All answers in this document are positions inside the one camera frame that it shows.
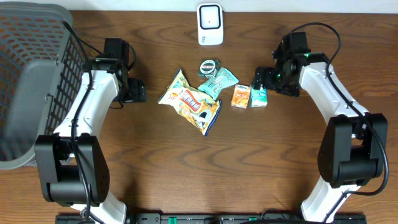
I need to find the green tissue pack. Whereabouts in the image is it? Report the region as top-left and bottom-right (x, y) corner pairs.
(251, 87), (268, 108)

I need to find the orange tissue pack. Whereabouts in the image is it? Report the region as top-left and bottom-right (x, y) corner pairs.
(231, 84), (251, 109)

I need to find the teal snack pouch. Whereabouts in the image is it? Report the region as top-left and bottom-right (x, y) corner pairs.
(198, 67), (239, 100)

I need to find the round green label snack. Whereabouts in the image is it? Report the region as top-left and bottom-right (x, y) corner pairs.
(198, 59), (221, 78)

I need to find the yellow snack bag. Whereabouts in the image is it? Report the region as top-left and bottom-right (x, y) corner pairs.
(158, 69), (222, 136)

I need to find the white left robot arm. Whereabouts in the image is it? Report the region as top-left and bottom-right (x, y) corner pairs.
(34, 58), (146, 223)

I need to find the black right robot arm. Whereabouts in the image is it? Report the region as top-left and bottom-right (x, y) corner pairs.
(252, 53), (388, 223)

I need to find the white barcode scanner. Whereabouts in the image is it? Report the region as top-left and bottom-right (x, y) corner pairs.
(197, 3), (224, 46)

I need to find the grey plastic mesh basket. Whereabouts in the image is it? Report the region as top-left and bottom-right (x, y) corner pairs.
(1, 1), (84, 170)

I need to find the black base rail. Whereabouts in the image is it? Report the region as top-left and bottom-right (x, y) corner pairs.
(54, 212), (368, 224)

